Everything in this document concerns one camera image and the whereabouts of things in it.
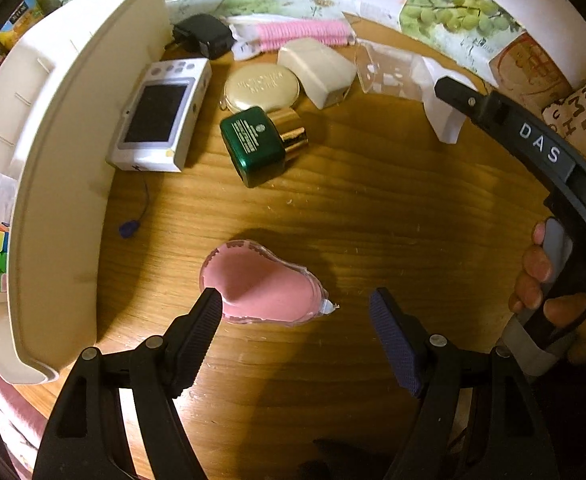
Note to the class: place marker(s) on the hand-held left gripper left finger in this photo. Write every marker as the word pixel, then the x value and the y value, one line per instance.
pixel 199 340

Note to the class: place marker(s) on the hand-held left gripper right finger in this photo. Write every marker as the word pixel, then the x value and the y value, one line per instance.
pixel 395 342

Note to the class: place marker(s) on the pink makeup sponge clear case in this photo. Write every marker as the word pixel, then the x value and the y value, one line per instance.
pixel 265 285

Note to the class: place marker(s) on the green jar with gold lid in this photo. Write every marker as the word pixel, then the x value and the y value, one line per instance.
pixel 253 145

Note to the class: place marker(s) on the white plastic storage bin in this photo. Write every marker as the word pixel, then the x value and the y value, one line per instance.
pixel 68 135

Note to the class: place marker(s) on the gold round compact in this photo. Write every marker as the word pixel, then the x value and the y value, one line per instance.
pixel 263 86

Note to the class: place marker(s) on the person's right hand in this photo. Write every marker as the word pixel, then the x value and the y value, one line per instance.
pixel 533 272

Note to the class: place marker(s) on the letter printed cloth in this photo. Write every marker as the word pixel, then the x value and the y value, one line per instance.
pixel 580 115

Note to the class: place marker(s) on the brown print poster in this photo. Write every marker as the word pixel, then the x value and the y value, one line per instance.
pixel 533 65

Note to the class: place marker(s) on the clear plastic packaging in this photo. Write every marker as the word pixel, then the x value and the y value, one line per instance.
pixel 443 120
pixel 383 67

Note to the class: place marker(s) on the pink blanket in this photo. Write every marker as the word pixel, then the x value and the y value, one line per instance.
pixel 13 425

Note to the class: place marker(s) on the white device with dark screen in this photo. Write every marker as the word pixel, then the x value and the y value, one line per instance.
pixel 160 115

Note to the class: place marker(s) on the cream white box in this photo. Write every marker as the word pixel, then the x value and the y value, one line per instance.
pixel 318 70

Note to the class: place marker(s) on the pink roll in clear wrap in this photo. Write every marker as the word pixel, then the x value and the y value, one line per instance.
pixel 298 34

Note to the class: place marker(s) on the black power adapter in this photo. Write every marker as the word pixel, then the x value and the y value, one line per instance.
pixel 205 35

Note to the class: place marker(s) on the yellow snack packet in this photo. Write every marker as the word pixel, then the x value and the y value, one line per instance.
pixel 18 22

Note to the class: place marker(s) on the grape print wall paper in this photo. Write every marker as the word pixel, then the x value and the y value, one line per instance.
pixel 443 5

